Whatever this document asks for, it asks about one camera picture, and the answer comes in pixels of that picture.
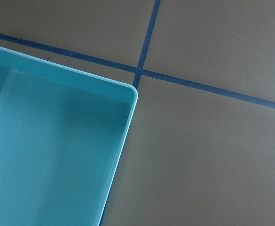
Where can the light blue plastic bin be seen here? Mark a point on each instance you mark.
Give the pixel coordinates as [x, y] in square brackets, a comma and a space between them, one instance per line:
[62, 132]

